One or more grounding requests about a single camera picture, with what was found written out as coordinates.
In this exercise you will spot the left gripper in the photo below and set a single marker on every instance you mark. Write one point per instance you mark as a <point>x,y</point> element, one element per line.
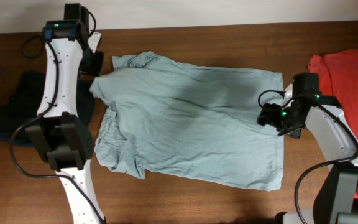
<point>97,68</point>

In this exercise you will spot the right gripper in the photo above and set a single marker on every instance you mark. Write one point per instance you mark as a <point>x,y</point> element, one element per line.
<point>268,116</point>

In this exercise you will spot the light blue t-shirt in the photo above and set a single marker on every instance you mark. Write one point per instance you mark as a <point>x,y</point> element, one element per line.
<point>189,121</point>

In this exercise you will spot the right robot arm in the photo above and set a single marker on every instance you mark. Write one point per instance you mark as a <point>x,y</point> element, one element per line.
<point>337,200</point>

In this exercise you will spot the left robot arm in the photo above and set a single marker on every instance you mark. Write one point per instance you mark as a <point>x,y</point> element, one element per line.
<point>61,139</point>

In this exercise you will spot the red t-shirt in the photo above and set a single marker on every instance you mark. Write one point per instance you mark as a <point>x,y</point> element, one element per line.
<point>338,76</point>

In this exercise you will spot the dark navy folded garment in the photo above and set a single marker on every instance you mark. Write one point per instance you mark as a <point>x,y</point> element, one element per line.
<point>25,101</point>

